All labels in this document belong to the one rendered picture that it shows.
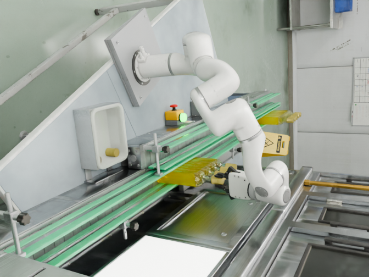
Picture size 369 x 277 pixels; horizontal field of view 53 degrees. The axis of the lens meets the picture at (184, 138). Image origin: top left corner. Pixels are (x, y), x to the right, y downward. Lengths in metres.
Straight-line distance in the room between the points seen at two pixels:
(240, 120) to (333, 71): 6.08
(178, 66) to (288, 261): 0.83
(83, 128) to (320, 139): 6.37
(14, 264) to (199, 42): 1.00
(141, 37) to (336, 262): 1.16
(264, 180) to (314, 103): 6.15
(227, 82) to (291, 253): 0.60
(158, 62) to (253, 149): 0.59
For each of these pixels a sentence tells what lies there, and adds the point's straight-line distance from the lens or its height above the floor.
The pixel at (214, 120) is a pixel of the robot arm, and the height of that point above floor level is 1.26.
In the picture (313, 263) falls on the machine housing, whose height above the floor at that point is 1.55.
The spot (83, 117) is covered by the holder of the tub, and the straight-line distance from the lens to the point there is 1.36.
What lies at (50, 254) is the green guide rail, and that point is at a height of 0.91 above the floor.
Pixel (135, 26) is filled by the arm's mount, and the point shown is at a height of 0.77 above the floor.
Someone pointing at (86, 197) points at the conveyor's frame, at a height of 0.87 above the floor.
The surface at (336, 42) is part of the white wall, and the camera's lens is 7.19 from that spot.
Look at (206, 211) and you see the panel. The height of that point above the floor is 1.11.
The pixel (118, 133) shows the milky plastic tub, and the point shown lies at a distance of 1.48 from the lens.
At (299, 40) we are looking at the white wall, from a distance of 7.30.
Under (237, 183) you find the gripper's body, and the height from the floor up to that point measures 1.26.
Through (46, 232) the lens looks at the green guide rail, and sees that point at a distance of 1.15.
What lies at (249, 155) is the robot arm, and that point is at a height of 1.35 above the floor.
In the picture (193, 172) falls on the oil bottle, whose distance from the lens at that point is 1.51.
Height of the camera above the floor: 1.75
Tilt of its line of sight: 29 degrees down
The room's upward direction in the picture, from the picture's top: 93 degrees clockwise
